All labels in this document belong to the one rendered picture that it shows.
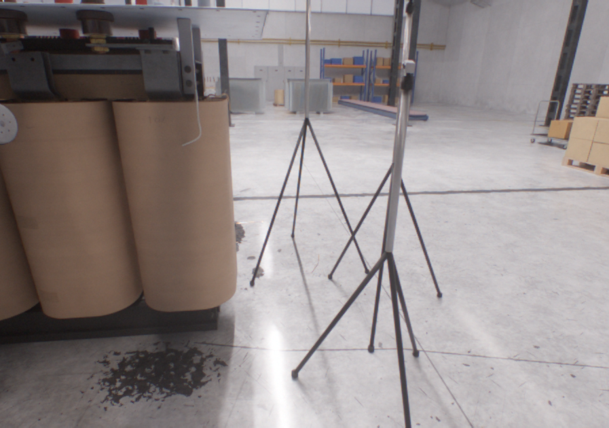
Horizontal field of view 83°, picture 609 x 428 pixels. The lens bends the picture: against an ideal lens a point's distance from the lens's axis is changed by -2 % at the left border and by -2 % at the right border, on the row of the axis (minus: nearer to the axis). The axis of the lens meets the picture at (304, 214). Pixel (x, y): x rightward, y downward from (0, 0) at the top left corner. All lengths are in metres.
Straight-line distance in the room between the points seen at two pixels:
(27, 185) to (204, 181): 0.63
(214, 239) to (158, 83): 0.63
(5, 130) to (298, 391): 1.29
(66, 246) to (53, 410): 0.61
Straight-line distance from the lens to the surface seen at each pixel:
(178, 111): 1.37
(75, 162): 1.52
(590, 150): 6.58
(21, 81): 1.58
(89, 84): 1.59
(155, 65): 1.41
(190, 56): 1.46
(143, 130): 1.41
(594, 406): 1.89
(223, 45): 9.76
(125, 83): 1.54
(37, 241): 1.69
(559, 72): 13.51
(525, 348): 2.03
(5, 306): 1.94
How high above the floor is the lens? 1.15
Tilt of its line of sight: 21 degrees down
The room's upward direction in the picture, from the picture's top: 1 degrees clockwise
